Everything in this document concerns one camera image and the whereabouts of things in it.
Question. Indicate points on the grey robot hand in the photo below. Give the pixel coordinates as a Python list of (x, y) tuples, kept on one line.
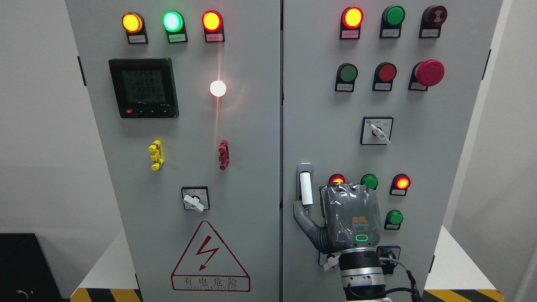
[(352, 218)]

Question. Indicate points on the silver door lock handle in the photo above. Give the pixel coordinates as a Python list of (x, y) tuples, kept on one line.
[(304, 191)]

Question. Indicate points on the silver black robot forearm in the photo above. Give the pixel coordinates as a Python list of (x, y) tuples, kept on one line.
[(362, 276)]

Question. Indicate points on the right grey cabinet door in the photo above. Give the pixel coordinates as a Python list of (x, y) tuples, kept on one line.
[(323, 127)]

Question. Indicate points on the grey cabinet door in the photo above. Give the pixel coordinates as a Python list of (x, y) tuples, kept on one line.
[(244, 198), (323, 127)]

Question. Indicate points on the left grey cabinet door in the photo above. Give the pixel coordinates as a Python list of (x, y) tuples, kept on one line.
[(244, 198)]

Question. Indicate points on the green lamp middle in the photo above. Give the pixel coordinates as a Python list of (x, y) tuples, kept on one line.
[(369, 181)]

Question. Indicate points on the red lit lamp middle left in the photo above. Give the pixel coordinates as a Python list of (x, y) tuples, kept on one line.
[(335, 179)]

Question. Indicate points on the green push button lower right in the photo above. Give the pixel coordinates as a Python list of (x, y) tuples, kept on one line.
[(393, 220)]

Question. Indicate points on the green push button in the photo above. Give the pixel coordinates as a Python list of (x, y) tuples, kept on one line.
[(345, 78), (393, 220)]

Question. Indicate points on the red lit lamp middle right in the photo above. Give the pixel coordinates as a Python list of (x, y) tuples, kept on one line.
[(400, 185)]

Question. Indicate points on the white platform with hazard stripes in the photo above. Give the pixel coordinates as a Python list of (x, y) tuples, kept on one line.
[(454, 276)]

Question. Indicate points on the green push button upper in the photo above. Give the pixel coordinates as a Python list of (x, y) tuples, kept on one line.
[(345, 78)]

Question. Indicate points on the red terminal connector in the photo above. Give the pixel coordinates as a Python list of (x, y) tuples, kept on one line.
[(223, 150)]

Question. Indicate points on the red push button upper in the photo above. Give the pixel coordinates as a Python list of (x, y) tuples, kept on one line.
[(384, 75)]

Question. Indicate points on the red electric hazard warning sign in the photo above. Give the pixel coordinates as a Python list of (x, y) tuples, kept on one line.
[(208, 264)]

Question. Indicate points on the red mushroom emergency stop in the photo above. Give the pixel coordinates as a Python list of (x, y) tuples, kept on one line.
[(425, 74)]

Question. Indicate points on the white lit indicator lamp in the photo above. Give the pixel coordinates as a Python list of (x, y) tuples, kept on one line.
[(218, 88)]

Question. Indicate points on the red lit lamp top right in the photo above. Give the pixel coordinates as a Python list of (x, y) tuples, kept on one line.
[(351, 20)]

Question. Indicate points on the green lamp top right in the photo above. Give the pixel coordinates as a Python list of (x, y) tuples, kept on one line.
[(391, 20)]

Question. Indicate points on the yellow terminal connector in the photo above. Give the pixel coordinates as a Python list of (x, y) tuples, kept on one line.
[(155, 150)]

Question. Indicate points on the dark red buzzer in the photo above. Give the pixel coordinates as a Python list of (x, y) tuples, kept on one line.
[(432, 20)]

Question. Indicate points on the red lit indicator lamp left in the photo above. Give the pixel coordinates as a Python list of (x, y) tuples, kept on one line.
[(212, 22)]

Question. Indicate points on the black digital power meter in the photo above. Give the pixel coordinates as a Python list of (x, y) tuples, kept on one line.
[(144, 88)]

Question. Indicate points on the green lit indicator lamp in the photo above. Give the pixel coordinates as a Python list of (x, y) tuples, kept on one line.
[(174, 24)]

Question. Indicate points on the yellow indicator lamp top left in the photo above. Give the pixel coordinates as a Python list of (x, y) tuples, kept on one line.
[(134, 25)]

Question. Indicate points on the black box lower left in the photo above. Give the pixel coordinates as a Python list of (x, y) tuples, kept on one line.
[(24, 273)]

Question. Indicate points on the white selector switch lower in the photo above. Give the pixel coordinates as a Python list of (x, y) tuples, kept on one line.
[(328, 262)]

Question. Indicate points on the white selector switch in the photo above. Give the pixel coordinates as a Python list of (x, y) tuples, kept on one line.
[(376, 130), (328, 262)]

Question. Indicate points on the black selector switch lower right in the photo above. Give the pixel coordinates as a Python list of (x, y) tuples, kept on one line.
[(388, 251)]

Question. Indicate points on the white selector switch upper right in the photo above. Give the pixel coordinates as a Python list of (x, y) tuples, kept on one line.
[(376, 130)]

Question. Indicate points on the left door selector switch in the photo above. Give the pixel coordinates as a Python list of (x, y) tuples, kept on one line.
[(195, 199)]

